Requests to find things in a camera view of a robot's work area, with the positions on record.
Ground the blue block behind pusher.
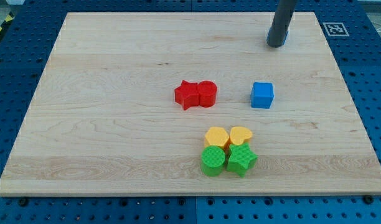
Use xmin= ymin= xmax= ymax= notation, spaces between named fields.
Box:
xmin=266 ymin=27 xmax=289 ymax=48

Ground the red star block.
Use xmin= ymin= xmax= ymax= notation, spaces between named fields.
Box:
xmin=174 ymin=80 xmax=199 ymax=110

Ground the red cylinder block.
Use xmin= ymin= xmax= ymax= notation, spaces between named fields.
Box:
xmin=197 ymin=80 xmax=217 ymax=108

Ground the yellow hexagon block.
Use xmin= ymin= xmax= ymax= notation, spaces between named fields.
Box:
xmin=204 ymin=126 xmax=230 ymax=151

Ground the white fiducial marker tag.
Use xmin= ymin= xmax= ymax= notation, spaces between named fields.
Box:
xmin=322 ymin=22 xmax=349 ymax=37

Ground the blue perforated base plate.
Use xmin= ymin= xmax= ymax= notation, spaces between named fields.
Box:
xmin=0 ymin=1 xmax=381 ymax=223

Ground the wooden board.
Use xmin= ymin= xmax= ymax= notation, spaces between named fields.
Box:
xmin=0 ymin=12 xmax=381 ymax=197

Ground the grey cylindrical robot arm pusher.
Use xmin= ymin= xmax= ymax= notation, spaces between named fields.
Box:
xmin=266 ymin=0 xmax=298 ymax=48

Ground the yellow heart block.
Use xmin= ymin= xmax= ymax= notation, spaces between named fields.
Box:
xmin=230 ymin=126 xmax=253 ymax=145

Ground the green star block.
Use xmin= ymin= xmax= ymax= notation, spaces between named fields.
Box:
xmin=226 ymin=142 xmax=258 ymax=177

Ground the green cylinder block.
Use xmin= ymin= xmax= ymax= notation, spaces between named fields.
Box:
xmin=200 ymin=146 xmax=226 ymax=177

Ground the blue cube block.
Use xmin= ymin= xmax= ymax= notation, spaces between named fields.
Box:
xmin=250 ymin=82 xmax=275 ymax=109

